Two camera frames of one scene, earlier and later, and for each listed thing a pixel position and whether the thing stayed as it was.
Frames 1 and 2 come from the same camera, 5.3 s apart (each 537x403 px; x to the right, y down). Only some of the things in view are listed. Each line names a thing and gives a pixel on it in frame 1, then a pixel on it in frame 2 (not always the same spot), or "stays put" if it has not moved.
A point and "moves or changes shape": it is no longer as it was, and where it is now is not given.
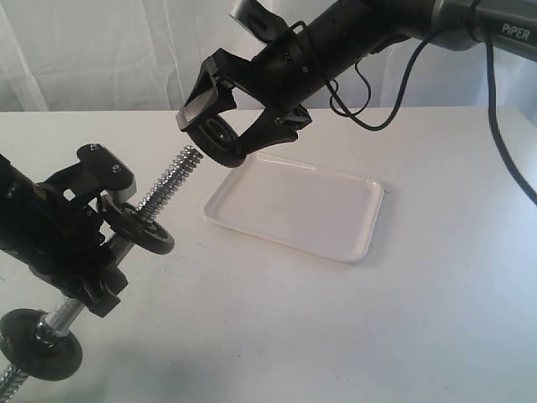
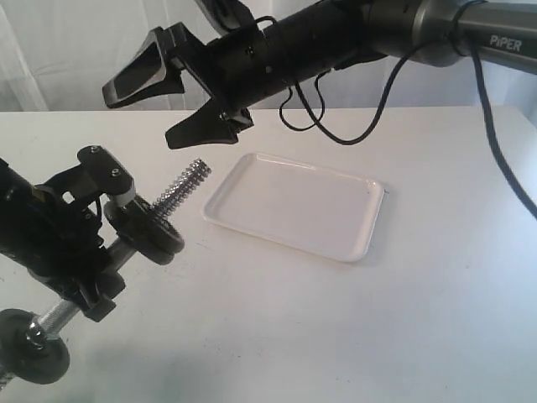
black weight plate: (216, 138) -> (152, 227)
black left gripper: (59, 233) stays put
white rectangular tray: (298, 205) stays put
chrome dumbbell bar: (118, 249) moves or changes shape
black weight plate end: (130, 224) moves or changes shape
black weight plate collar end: (20, 347) moves or changes shape
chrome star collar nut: (47, 335) -> (36, 337)
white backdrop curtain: (151, 55) stays put
